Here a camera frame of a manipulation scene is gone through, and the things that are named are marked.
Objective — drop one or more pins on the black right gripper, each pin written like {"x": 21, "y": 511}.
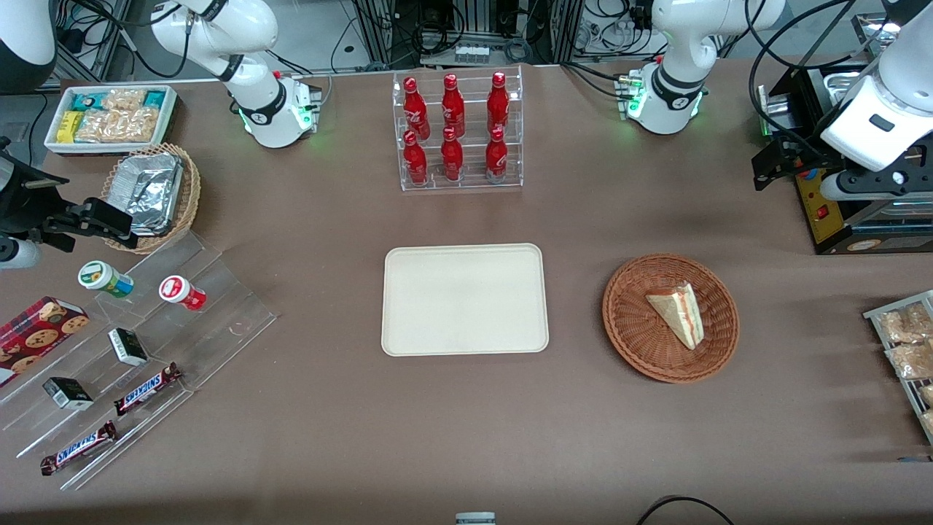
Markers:
{"x": 22, "y": 207}

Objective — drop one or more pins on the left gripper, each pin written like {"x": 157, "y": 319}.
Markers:
{"x": 804, "y": 154}

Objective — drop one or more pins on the triangular sandwich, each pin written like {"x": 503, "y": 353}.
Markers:
{"x": 681, "y": 313}

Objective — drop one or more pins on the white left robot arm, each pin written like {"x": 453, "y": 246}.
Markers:
{"x": 678, "y": 44}

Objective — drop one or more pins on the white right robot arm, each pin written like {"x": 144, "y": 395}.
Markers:
{"x": 248, "y": 29}

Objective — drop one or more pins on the light tan wicker basket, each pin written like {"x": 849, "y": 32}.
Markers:
{"x": 191, "y": 197}

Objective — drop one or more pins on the tray of wrapped snacks right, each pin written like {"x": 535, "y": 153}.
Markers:
{"x": 875, "y": 315}

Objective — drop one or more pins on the brown round wicker basket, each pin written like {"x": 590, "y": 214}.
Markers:
{"x": 634, "y": 321}

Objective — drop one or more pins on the beige rectangular tray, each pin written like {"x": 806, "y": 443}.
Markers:
{"x": 464, "y": 299}

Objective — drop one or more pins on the green lidded cup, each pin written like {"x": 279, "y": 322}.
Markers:
{"x": 102, "y": 277}

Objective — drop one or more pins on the stack of foil trays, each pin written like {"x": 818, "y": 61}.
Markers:
{"x": 149, "y": 193}

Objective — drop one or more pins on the white plastic snack bin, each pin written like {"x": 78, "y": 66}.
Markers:
{"x": 109, "y": 148}

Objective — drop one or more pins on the yellow snack pack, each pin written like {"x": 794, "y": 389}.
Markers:
{"x": 68, "y": 127}

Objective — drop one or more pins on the large clear rice cracker bag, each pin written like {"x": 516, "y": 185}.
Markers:
{"x": 120, "y": 125}

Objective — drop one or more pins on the steel warmer pan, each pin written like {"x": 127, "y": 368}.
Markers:
{"x": 845, "y": 82}

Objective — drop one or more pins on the black food warmer cabinet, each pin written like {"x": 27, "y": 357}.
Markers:
{"x": 860, "y": 233}

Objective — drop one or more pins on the red lidded cup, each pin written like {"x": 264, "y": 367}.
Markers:
{"x": 181, "y": 292}

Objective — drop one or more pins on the teal snack pack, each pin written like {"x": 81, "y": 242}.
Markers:
{"x": 154, "y": 98}
{"x": 84, "y": 101}

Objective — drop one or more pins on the red cookie box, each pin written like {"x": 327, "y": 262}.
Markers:
{"x": 36, "y": 335}

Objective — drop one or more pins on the small clear rice cracker bag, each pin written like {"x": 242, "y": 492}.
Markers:
{"x": 124, "y": 98}

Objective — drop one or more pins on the small black carton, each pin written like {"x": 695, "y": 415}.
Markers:
{"x": 127, "y": 347}
{"x": 67, "y": 394}

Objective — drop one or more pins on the clear acrylic step shelf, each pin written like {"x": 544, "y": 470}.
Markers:
{"x": 211, "y": 321}

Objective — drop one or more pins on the snickers bar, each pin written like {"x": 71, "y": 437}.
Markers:
{"x": 79, "y": 448}
{"x": 146, "y": 390}

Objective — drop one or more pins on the clear bag of snacks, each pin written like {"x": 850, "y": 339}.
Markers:
{"x": 904, "y": 324}
{"x": 911, "y": 361}

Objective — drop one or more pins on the red cola bottle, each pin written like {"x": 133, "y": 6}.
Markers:
{"x": 415, "y": 162}
{"x": 453, "y": 108}
{"x": 496, "y": 157}
{"x": 498, "y": 106}
{"x": 452, "y": 159}
{"x": 415, "y": 109}

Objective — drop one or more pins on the clear acrylic bottle rack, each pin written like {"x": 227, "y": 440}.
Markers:
{"x": 472, "y": 182}

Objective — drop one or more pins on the white power strip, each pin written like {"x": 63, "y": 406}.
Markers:
{"x": 472, "y": 52}

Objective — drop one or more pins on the small grey device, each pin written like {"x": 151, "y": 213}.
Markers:
{"x": 475, "y": 518}

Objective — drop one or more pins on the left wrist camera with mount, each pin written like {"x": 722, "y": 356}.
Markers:
{"x": 838, "y": 188}

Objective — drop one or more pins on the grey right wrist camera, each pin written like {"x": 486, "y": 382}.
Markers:
{"x": 18, "y": 254}

